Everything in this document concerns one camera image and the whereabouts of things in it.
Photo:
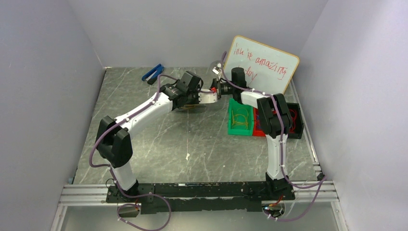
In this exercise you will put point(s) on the aluminium frame rail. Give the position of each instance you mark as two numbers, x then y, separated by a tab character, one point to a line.
83	195

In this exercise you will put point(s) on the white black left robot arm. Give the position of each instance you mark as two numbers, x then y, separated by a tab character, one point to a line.
113	140

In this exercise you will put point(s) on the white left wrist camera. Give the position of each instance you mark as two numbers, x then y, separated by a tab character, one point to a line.
207	96

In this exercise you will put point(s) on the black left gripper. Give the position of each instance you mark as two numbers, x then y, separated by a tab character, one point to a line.
195	96

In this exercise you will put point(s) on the yellow framed whiteboard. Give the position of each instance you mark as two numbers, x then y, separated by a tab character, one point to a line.
266	69

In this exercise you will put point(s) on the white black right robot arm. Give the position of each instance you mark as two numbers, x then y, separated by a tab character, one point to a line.
275	121

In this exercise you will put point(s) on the red plastic bin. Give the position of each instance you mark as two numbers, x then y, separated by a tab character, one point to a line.
257	131

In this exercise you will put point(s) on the dark grey perforated spool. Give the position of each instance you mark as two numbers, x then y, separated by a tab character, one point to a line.
191	107

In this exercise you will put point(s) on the black plastic bin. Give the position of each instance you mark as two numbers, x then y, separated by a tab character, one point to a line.
296	131

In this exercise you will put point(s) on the green plastic bin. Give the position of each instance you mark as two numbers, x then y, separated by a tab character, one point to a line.
241	120

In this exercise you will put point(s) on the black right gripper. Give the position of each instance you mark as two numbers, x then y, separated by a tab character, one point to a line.
218	86

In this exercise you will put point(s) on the blue and black stapler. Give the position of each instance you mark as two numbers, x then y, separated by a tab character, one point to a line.
151	76

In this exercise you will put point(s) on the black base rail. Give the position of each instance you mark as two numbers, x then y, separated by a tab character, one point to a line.
209	196

